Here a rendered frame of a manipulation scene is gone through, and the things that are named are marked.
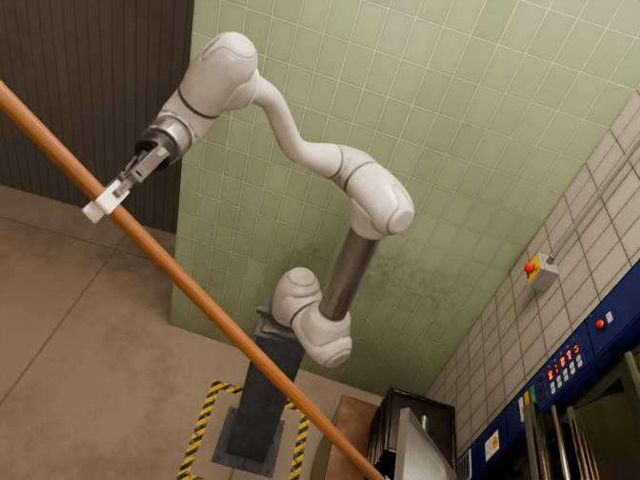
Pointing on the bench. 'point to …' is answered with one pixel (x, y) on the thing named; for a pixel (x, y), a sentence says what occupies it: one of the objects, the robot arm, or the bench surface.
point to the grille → (464, 468)
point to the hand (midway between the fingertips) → (106, 201)
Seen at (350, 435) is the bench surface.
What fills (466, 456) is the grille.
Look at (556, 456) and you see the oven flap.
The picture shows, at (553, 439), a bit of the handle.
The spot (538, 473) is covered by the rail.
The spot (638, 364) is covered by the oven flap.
